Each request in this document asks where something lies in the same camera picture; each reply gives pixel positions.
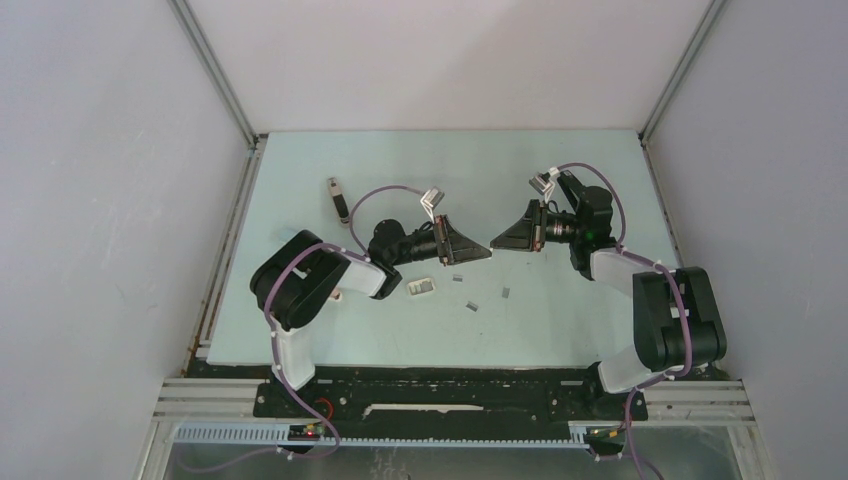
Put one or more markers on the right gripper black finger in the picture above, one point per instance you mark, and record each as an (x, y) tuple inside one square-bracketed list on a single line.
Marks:
[(518, 237), (532, 217)]

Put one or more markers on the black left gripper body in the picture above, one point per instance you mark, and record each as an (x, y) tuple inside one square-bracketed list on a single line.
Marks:
[(421, 246)]

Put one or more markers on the staple box tray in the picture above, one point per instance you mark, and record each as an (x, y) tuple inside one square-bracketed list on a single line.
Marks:
[(421, 287)]

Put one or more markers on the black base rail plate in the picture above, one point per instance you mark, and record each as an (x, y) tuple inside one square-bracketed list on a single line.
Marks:
[(435, 403)]

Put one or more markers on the beige and black large stapler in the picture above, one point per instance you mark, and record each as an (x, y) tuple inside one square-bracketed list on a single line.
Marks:
[(339, 202)]

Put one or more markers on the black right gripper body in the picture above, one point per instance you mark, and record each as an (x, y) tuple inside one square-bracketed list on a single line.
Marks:
[(560, 228)]

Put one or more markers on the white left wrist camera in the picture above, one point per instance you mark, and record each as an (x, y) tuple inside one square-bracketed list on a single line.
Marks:
[(430, 200)]

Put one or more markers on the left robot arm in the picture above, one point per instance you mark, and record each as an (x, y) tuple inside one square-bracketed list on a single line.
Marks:
[(293, 285)]

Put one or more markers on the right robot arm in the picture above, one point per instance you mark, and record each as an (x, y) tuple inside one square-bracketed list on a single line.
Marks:
[(676, 322)]

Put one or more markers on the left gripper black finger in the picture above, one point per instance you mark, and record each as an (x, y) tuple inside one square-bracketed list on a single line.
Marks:
[(464, 256), (450, 239)]

